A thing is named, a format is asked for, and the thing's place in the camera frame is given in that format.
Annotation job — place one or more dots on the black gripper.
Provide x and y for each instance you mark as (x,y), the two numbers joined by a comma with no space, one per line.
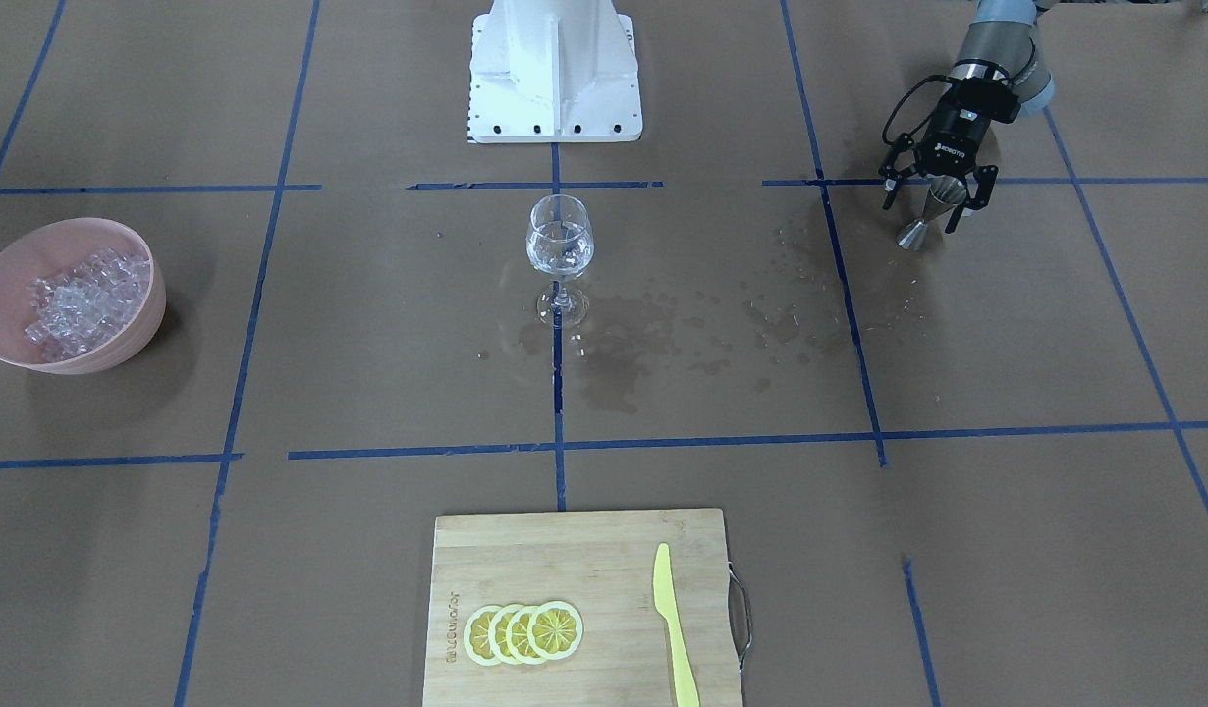
(948,142)

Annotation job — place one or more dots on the steel double jigger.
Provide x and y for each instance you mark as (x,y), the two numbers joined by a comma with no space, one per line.
(944,193)

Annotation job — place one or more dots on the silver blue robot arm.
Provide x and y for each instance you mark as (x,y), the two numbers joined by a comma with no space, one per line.
(1000,74)

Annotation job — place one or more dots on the clear ice cubes pile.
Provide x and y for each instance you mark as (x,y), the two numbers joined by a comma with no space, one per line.
(86,305)

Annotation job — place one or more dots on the clear wine glass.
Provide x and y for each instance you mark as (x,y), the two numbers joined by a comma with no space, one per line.
(559,243)

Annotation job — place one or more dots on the pink bowl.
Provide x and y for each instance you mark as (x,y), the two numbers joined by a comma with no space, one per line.
(47,251)

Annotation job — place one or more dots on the wooden cutting board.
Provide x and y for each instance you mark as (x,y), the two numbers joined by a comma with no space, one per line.
(601,562)

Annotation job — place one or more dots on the yellow plastic knife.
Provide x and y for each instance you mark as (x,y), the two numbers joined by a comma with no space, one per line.
(685,691)

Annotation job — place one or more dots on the lemon slice four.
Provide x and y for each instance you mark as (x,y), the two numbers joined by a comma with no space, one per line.
(555,630)

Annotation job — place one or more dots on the lemon slice one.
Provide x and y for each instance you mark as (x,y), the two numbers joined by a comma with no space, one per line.
(477,636)

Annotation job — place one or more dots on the lemon slice two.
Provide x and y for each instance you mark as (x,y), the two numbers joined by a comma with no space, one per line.
(498,630)

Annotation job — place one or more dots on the lemon slice three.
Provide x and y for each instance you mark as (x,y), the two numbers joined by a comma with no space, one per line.
(518,637)

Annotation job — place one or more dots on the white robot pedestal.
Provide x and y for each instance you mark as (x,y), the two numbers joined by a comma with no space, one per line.
(553,72)

